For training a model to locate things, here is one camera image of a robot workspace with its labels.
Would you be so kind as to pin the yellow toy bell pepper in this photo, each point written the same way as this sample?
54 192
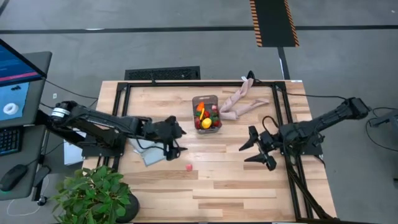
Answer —
206 123

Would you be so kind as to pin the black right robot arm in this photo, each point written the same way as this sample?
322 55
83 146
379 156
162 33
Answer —
323 119

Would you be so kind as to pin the black plant pot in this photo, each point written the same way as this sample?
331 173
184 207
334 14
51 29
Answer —
133 207

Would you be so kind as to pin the black keyboard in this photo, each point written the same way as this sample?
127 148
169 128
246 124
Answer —
9 140

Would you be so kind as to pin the black floor vent grille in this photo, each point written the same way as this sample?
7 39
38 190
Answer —
161 74

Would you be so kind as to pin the green leafy plant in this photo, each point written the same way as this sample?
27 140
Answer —
93 193

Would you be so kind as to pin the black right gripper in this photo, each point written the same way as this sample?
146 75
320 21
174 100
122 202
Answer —
270 143

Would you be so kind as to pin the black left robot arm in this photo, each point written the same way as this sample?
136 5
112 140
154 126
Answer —
102 123

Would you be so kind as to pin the black framed monitor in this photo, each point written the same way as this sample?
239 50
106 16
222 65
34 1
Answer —
15 67

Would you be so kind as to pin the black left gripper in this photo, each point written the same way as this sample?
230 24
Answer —
161 132

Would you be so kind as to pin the black diagonal strut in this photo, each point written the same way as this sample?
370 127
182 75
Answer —
74 138

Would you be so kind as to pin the dark grey desk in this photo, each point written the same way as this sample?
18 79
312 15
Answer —
31 149

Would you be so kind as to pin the orange toy carrot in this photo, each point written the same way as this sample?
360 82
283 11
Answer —
200 106

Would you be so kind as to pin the black computer mouse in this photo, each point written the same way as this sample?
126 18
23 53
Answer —
12 177

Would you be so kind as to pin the black mat orange striped edges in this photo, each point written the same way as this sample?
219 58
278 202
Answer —
273 21

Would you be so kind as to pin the grey cloth towel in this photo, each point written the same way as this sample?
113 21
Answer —
152 157

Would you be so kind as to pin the white paper sheet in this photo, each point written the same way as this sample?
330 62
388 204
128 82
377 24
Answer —
73 154

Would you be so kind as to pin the white floor outlet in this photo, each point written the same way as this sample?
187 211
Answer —
54 96

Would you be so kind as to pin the black metal table frame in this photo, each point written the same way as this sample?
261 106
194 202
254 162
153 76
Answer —
202 84

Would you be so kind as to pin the translucent grey tupperware container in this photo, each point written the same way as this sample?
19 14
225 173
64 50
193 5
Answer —
209 99

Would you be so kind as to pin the beige cloth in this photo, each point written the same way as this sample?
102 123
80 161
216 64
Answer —
228 113

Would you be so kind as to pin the grey framed monitor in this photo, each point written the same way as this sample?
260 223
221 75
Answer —
37 93

